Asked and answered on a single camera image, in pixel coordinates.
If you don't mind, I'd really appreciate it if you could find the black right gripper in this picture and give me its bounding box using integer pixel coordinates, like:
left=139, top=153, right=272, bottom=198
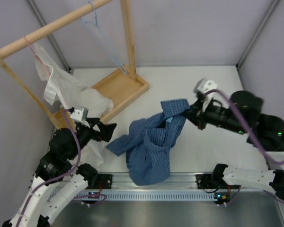
left=179, top=98, right=248, bottom=136

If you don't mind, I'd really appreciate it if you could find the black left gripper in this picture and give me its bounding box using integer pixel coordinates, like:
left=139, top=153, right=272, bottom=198
left=67, top=117, right=116, bottom=160

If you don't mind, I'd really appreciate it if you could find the blue plaid shirt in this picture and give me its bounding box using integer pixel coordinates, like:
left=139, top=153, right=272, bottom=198
left=106, top=99, right=190, bottom=177

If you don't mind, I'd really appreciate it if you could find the light blue wire hanger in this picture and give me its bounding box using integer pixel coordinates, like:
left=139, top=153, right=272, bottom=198
left=80, top=1, right=129, bottom=76

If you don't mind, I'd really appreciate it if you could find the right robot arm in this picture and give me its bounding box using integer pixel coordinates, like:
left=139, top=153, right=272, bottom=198
left=182, top=89, right=284, bottom=204

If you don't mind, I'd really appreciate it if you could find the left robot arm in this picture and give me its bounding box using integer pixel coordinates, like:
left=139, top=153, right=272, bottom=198
left=3, top=118, right=117, bottom=227

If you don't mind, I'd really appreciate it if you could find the white table cover sheet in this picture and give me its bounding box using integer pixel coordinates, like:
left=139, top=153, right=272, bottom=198
left=98, top=66, right=267, bottom=175

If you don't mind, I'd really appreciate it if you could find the white cloth garment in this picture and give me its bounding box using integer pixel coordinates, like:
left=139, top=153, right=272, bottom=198
left=34, top=43, right=114, bottom=117

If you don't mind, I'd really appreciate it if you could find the wooden clothes rack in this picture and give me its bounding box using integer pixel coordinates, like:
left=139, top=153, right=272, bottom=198
left=0, top=0, right=150, bottom=130

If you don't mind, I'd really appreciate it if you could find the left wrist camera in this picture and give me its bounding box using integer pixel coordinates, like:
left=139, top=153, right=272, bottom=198
left=69, top=106, right=89, bottom=122

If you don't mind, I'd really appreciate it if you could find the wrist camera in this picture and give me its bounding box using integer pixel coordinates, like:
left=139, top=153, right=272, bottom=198
left=194, top=78, right=218, bottom=94
left=69, top=106, right=89, bottom=122

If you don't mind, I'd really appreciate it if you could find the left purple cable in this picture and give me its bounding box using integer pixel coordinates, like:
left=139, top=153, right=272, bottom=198
left=26, top=107, right=107, bottom=227

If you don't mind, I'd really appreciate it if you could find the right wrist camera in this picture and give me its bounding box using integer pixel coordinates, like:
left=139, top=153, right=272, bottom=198
left=194, top=78, right=218, bottom=94

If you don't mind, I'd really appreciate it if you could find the aluminium mounting rail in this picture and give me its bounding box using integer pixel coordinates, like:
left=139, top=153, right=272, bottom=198
left=85, top=172, right=284, bottom=190

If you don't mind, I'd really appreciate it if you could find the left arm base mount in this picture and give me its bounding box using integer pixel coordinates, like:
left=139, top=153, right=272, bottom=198
left=87, top=174, right=113, bottom=190

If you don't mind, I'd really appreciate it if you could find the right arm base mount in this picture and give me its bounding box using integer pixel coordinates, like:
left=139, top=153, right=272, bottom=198
left=195, top=174, right=240, bottom=191

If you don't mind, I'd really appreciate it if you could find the slotted white cable duct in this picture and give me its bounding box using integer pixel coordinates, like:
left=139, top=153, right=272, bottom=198
left=73, top=191, right=226, bottom=201

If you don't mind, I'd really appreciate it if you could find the pink wire hanger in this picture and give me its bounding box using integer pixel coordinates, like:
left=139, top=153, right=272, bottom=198
left=23, top=35, right=51, bottom=78

